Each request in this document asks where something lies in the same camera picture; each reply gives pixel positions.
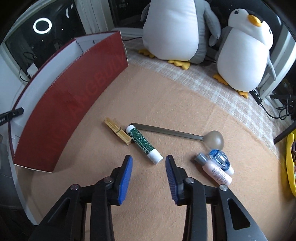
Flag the pink white small bottle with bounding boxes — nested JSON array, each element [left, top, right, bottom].
[[195, 153, 232, 186]]

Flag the wooden clothespin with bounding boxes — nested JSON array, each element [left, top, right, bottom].
[[104, 118, 132, 145]]

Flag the yellow fruit bowl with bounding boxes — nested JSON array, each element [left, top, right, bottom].
[[285, 131, 296, 196]]

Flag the white power adapter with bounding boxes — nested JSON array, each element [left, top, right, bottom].
[[27, 63, 38, 78]]

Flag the metal spoon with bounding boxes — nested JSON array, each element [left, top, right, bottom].
[[132, 123, 224, 150]]

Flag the blue clear small bottle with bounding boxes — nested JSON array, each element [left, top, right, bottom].
[[209, 150, 234, 176]]

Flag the small plush penguin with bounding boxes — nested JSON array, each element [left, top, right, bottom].
[[209, 8, 276, 98]]

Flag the black small power strip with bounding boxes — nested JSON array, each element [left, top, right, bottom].
[[249, 89, 262, 105]]

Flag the black ring light stand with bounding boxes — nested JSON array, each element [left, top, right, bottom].
[[273, 121, 296, 144]]

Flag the large plush penguin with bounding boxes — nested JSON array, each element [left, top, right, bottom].
[[138, 0, 221, 70]]

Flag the green white tube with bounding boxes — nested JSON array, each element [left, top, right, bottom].
[[125, 125, 163, 165]]

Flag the red cardboard box white inside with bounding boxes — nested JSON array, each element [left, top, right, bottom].
[[9, 31, 128, 173]]

